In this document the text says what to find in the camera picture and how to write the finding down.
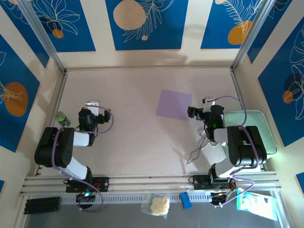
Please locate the purple paper sheet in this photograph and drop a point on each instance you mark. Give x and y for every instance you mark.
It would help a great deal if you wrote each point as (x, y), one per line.
(174, 104)

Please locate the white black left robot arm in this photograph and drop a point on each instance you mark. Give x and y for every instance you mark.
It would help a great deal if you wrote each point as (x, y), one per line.
(80, 139)

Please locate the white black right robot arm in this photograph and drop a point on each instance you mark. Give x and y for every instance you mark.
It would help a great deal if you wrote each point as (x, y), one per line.
(244, 147)

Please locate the small green capped bottle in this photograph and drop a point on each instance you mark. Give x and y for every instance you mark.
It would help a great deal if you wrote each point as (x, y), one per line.
(62, 118)

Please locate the mint green zip pouch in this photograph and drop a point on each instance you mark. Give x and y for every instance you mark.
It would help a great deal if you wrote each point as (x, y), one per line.
(259, 123)

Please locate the black controller board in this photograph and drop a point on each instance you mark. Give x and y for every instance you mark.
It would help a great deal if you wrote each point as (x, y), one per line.
(79, 198)
(218, 201)

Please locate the blue bone-shaped sponge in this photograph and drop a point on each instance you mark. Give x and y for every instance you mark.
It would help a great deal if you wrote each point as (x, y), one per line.
(185, 200)

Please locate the teal snack packet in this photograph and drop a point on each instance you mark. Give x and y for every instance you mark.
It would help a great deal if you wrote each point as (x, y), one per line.
(256, 205)

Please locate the black ribbed block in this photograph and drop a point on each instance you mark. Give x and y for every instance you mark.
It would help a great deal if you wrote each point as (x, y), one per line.
(41, 205)

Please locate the plastic bag with yellow sponge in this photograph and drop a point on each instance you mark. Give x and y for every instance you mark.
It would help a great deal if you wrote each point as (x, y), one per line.
(160, 205)

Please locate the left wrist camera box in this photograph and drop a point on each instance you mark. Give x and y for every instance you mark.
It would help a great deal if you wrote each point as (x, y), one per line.
(93, 109)

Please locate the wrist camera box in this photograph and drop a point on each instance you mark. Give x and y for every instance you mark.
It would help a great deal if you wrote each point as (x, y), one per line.
(93, 109)
(210, 99)

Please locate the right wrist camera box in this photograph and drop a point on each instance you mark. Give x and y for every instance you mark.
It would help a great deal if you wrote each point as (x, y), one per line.
(210, 99)

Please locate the aluminium side rail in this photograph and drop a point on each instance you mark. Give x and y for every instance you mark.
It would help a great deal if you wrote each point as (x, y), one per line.
(237, 86)
(59, 95)

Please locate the blue floral wall poster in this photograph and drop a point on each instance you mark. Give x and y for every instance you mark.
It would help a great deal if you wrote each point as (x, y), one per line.
(273, 95)
(213, 23)
(14, 71)
(71, 23)
(166, 23)
(23, 21)
(264, 31)

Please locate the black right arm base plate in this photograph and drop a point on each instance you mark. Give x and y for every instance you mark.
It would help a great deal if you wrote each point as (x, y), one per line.
(198, 183)

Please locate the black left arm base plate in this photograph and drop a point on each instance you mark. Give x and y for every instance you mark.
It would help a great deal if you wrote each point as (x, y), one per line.
(104, 184)

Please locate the long aluminium base rail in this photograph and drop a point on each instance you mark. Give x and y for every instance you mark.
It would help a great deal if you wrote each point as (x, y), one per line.
(152, 183)

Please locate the aluminium frame post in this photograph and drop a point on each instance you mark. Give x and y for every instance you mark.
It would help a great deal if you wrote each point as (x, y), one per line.
(251, 35)
(42, 35)

